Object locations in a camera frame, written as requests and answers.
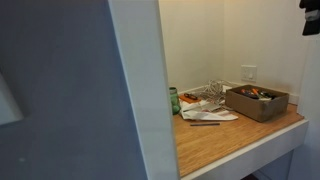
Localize tangled white cables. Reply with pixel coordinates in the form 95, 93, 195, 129
198, 79, 236, 103

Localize white wall socket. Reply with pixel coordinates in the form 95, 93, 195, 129
241, 65, 257, 82

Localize white flat box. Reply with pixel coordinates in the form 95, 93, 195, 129
181, 100, 220, 112

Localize white plastic bag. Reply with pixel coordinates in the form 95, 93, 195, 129
181, 109, 237, 121

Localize white vertical pillar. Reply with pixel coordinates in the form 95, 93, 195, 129
109, 0, 180, 180

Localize green glass jar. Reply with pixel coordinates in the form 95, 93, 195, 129
169, 87, 181, 115

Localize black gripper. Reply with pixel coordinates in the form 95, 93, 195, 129
299, 0, 320, 36

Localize orange card with black item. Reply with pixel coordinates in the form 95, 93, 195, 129
179, 93, 200, 103

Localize brown cardboard box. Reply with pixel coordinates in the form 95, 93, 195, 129
225, 85, 289, 122

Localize orange black tools in box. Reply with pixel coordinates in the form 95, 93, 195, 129
241, 88, 275, 101

